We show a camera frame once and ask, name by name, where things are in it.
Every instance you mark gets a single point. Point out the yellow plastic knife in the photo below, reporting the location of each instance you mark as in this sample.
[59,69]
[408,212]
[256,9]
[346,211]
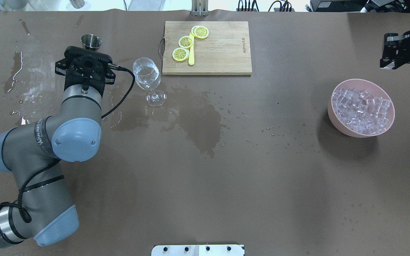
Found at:
[191,59]

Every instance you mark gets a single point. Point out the pink bowl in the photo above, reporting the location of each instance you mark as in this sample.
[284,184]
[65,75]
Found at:
[361,85]

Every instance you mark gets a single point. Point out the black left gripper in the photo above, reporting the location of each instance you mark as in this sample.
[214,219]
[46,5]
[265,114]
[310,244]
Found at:
[59,67]

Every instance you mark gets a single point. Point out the lemon slice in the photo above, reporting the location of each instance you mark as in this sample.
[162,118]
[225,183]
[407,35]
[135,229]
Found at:
[186,42]
[180,54]
[200,32]

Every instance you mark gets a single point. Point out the lemon slice near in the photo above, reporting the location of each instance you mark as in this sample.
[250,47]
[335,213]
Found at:
[200,32]

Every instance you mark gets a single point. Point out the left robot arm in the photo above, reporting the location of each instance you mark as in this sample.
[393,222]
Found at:
[44,209]

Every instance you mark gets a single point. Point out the lemon slice far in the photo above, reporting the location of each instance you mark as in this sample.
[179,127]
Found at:
[180,54]

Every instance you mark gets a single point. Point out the clear ice cubes pile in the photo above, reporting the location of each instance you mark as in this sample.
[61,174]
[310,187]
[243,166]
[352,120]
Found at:
[360,112]

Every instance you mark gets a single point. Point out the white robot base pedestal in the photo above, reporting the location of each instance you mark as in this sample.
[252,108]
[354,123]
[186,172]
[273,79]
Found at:
[199,250]

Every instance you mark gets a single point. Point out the bamboo cutting board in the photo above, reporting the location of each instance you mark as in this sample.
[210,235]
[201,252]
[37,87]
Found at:
[226,50]

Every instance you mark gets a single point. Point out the steel jigger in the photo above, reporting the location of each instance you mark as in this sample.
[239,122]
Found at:
[91,42]

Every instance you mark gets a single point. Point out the lemon slice middle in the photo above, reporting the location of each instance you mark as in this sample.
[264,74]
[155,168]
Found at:
[186,42]

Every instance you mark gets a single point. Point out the clear wine glass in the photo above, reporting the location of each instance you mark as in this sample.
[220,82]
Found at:
[148,78]

